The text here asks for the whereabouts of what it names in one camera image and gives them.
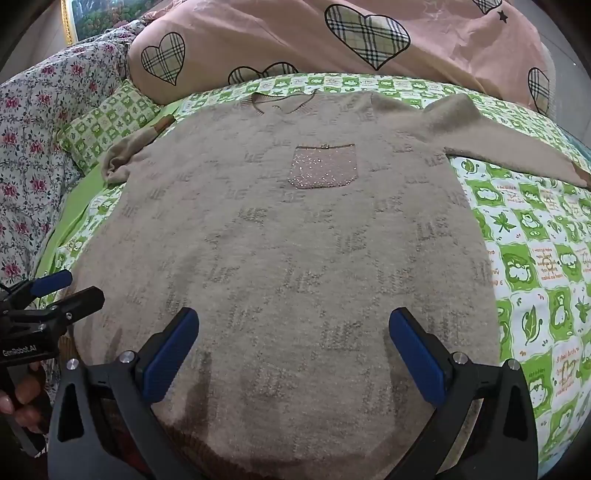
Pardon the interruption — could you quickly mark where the person's left hand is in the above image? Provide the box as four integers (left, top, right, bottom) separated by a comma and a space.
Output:
0, 361, 47, 435

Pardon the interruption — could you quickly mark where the pink heart print duvet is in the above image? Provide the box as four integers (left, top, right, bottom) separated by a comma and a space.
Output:
127, 0, 555, 116

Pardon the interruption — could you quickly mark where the gold framed landscape picture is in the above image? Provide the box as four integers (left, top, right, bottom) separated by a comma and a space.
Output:
62, 0, 185, 47

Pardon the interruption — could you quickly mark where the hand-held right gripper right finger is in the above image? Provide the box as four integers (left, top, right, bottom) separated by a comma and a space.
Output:
388, 307, 540, 480

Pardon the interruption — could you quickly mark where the light blue cloth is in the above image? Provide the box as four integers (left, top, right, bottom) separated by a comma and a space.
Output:
566, 127, 591, 160

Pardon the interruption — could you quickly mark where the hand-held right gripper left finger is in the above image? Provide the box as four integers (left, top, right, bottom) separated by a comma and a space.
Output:
47, 307, 200, 480

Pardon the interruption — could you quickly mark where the beige knitted sweater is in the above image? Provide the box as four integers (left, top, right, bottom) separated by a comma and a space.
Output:
69, 90, 591, 480

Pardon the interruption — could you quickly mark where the floral blanket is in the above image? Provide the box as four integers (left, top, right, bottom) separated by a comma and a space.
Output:
0, 18, 153, 289

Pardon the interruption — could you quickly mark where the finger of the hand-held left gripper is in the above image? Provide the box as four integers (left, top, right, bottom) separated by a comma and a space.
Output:
9, 286, 105, 334
8, 270, 74, 306

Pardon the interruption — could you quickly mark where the green checked pillow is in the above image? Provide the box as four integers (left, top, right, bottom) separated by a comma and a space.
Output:
58, 80, 176, 174

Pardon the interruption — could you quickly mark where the green checked bed sheet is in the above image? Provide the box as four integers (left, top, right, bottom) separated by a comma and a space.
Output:
34, 74, 591, 472

